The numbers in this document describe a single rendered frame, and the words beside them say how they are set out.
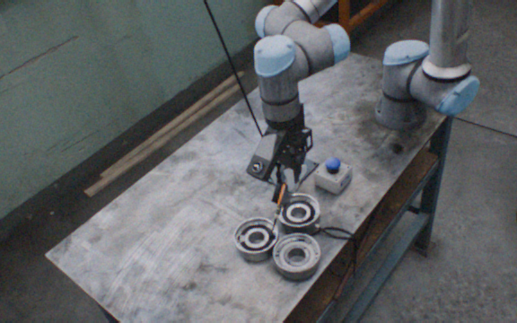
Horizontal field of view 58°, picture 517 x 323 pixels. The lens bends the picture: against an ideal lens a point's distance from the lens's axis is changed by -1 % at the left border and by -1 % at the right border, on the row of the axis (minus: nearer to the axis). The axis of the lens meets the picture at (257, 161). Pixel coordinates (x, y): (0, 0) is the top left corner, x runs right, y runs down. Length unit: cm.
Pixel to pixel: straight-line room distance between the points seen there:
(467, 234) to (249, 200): 124
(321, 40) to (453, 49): 40
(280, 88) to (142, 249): 56
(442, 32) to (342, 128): 42
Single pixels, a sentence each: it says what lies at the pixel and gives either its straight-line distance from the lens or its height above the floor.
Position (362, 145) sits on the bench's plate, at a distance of 137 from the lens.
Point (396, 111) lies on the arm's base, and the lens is 140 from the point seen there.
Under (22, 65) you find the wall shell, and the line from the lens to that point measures 241.
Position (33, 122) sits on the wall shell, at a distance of 251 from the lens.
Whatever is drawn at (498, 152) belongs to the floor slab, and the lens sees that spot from 267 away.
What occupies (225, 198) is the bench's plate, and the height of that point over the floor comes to 80.
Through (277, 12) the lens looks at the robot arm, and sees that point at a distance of 102.
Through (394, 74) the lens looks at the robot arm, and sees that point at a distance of 135.
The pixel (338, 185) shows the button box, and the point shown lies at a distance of 121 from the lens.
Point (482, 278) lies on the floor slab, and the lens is 212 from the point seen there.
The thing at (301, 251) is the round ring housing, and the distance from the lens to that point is 110.
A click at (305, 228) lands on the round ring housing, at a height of 83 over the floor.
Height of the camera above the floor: 169
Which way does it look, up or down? 42 degrees down
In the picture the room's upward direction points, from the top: 10 degrees counter-clockwise
